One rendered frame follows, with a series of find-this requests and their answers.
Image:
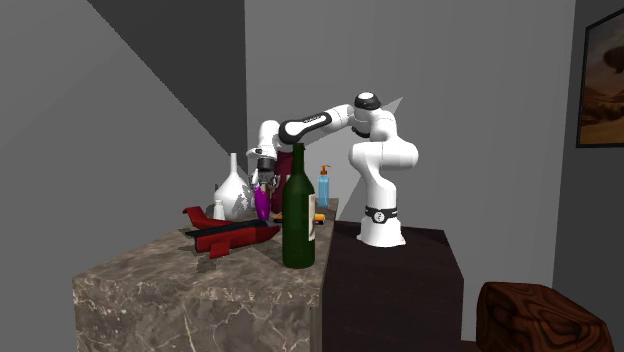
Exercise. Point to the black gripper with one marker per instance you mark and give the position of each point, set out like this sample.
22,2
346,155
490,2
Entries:
264,172

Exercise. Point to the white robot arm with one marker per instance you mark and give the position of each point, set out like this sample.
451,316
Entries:
380,156

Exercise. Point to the dark red bottle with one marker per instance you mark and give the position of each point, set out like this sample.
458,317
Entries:
282,180

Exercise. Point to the purple vase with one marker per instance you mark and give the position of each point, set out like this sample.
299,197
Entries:
262,202

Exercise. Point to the white conical flask vase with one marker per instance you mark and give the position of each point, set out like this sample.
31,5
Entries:
233,192

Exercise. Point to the dark green wine bottle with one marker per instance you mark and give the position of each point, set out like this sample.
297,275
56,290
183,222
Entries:
298,219

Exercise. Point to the small white bottle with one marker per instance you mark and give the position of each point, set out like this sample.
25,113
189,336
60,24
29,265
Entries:
219,209

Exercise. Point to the blue pump dispenser bottle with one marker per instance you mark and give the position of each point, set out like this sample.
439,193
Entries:
323,190

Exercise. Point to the red and black toy plane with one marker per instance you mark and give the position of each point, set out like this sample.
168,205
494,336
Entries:
229,234

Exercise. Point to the orange and black small object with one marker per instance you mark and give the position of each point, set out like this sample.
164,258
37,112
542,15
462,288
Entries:
319,218

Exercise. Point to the marble counter block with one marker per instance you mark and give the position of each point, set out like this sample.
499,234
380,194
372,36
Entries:
204,287

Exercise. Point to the dark brown robot stand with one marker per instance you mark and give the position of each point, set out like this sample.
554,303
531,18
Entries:
390,292

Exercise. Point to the brown wooden block furniture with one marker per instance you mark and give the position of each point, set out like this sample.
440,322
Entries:
541,319

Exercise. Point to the framed desert wall picture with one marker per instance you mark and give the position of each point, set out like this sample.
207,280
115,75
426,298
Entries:
602,83

